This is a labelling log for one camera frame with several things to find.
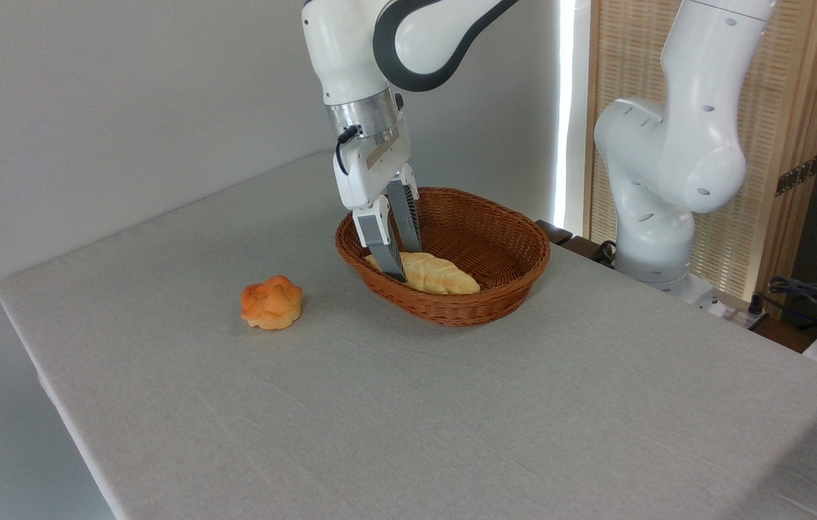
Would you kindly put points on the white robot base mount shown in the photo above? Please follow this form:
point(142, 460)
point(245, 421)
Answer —
point(701, 295)

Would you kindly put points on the wooden slatted folding screen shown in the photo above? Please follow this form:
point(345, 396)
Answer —
point(784, 108)

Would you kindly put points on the brown wicker basket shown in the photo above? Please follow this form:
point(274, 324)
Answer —
point(502, 289)

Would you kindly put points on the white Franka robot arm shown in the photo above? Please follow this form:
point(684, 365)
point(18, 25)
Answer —
point(697, 144)

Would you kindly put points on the long braided yellow bread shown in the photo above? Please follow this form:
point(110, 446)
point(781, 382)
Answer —
point(444, 278)

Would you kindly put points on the dark brown wooden bench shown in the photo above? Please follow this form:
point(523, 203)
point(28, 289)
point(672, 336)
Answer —
point(581, 245)

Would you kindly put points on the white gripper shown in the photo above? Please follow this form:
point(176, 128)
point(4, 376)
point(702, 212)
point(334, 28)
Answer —
point(372, 170)

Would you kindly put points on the grey tablecloth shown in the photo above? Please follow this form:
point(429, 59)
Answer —
point(451, 419)

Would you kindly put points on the orange flower-shaped bread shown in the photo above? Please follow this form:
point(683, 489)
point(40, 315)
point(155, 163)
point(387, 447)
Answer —
point(272, 303)

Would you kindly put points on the black screen hinge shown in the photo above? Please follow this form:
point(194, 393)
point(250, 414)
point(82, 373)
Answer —
point(798, 175)

